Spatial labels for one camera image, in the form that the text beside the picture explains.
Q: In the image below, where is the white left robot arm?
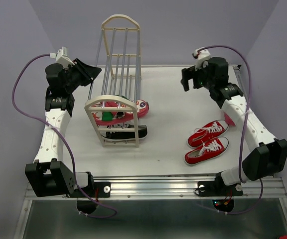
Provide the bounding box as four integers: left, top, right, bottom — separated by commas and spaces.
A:
25, 59, 101, 197

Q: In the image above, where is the cream and chrome shoe shelf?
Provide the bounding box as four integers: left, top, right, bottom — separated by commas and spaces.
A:
84, 14, 142, 147

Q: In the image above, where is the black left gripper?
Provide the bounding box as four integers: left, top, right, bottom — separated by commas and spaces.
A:
65, 58, 102, 93

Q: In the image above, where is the pink green flip-flop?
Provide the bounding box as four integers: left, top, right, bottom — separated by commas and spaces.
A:
92, 100, 149, 126
224, 113, 236, 126

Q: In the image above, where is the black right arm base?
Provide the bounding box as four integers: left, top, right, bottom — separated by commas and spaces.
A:
194, 181, 244, 213

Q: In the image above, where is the red sneaker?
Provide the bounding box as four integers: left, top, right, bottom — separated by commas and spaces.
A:
187, 120, 229, 148
184, 137, 229, 165

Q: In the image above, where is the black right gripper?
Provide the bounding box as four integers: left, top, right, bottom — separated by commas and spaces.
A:
178, 60, 213, 92

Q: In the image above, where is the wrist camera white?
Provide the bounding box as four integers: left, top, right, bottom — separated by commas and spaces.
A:
50, 46, 74, 68
192, 48, 211, 71

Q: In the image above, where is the aluminium mounting rail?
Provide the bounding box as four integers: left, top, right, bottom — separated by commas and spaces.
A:
25, 177, 287, 200

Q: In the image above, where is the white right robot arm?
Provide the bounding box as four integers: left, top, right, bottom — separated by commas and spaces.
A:
180, 57, 287, 194

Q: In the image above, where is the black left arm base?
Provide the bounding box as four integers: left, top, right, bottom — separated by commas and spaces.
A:
76, 181, 111, 215

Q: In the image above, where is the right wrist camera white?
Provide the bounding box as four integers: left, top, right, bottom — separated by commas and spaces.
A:
192, 48, 211, 71

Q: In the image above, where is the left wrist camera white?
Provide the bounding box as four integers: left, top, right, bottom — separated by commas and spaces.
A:
50, 46, 74, 68

